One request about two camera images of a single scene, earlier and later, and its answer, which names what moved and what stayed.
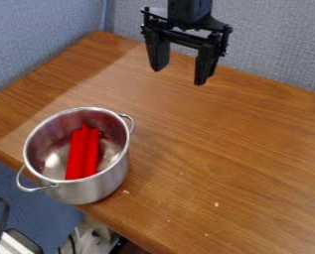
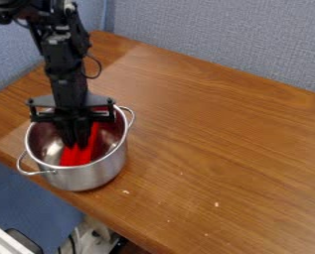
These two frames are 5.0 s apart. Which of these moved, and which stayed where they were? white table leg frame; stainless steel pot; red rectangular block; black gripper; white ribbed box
Moved: black gripper; stainless steel pot; red rectangular block
Stayed: white table leg frame; white ribbed box
